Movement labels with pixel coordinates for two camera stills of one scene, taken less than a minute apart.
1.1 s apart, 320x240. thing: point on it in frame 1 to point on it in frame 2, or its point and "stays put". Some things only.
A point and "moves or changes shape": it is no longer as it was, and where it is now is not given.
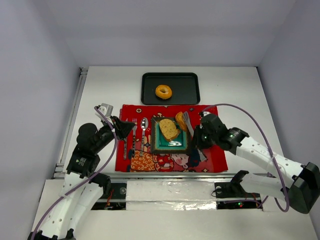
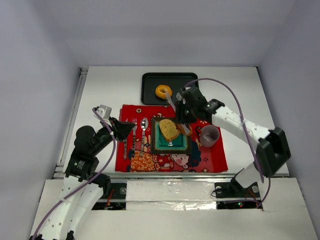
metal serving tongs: (188, 121) to (179, 97)
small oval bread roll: (180, 120) moves or changes shape
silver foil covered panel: (170, 195) stays put
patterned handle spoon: (144, 125) stays put
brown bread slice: (168, 129) stays put
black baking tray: (185, 88) stays put
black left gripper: (117, 125) stays put
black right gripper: (198, 144) to (184, 108)
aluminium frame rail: (67, 133) stays put
